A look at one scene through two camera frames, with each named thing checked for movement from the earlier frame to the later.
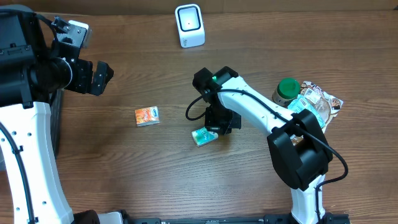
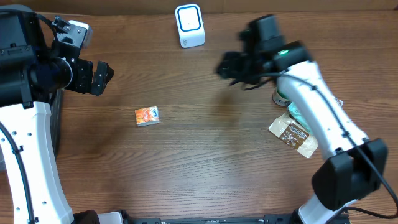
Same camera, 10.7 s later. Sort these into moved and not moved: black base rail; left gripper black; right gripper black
Moved: right gripper black
Not moved: left gripper black; black base rail
